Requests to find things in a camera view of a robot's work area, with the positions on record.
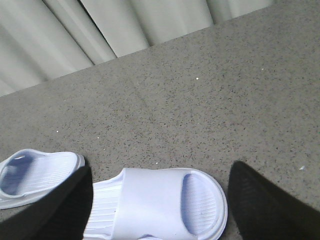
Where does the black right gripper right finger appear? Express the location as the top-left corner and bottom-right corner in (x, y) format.
(229, 161), (320, 240)

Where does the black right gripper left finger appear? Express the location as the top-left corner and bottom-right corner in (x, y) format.
(0, 166), (94, 240)

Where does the light blue slipper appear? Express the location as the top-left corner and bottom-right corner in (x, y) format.
(83, 168), (228, 240)
(0, 149), (86, 210)

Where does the beige pleated curtain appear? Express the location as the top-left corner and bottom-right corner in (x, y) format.
(0, 0), (273, 96)

